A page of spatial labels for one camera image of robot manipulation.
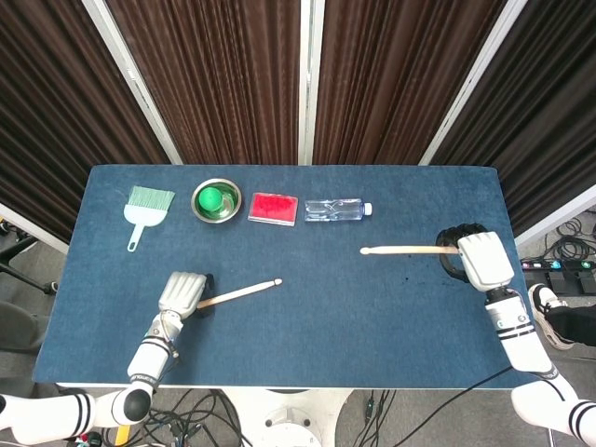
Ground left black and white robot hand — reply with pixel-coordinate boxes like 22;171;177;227
157;271;217;323

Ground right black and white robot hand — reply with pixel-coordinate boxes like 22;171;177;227
436;222;516;293

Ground wooden drumstick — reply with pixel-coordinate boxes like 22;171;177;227
196;278;284;309
359;244;463;258

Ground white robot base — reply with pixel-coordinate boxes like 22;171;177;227
222;387;356;447

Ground black power strip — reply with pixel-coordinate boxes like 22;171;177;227
520;257;596;275

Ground black and white sneaker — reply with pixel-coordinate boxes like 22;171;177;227
527;283;577;351

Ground black foot pedal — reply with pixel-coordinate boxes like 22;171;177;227
548;270;596;295

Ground light green hand brush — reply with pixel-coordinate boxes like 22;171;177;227
123;185;177;253

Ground stainless steel bowl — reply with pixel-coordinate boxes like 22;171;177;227
190;178;244;226

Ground green ball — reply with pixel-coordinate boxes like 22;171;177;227
196;185;226;212

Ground black trouser leg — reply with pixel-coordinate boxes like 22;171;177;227
546;304;596;348

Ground red pad in clear case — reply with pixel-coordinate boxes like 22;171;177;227
248;192;300;228

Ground blue table cloth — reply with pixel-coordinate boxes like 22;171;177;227
33;163;551;390

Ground clear plastic water bottle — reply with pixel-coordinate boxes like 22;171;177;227
304;197;374;224

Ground black tripod leg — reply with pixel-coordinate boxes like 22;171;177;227
0;234;60;295

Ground brown pleated curtain panel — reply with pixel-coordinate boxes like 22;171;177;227
0;0;169;243
430;0;596;234
312;0;509;166
105;0;303;166

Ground white partition frame rail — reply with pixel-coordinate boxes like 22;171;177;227
513;183;596;249
0;201;71;255

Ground black coiled floor cables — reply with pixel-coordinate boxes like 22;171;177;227
542;211;596;263

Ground black floor cable bundle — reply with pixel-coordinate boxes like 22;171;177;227
139;388;262;447

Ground white partition frame post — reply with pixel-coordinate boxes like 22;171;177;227
80;0;183;166
296;0;326;166
417;0;537;167

